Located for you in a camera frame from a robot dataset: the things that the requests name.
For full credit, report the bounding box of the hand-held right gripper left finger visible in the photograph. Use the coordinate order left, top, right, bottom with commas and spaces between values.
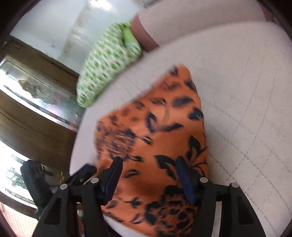
32, 157, 124, 237

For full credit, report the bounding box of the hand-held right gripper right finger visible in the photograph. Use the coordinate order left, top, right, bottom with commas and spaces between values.
175, 157, 266, 237

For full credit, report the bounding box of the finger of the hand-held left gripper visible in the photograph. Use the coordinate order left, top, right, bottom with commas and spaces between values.
68, 164, 97, 185

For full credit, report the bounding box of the orange floral garment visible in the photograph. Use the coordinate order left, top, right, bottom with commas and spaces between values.
95, 65, 209, 237

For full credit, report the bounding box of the wooden door with leaded glass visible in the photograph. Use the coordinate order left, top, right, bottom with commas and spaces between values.
0, 38, 85, 219

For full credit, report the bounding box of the green checkered pillow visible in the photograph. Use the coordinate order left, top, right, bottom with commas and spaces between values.
76, 22, 144, 108

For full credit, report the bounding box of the pink bolster cushion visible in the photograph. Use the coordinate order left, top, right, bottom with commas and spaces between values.
131, 0, 268, 52

